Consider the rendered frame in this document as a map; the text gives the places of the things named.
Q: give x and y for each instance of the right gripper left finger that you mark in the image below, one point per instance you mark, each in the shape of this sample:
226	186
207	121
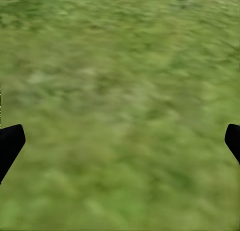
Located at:
12	140

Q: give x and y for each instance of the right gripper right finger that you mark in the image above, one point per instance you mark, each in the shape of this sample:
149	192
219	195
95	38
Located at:
232	139

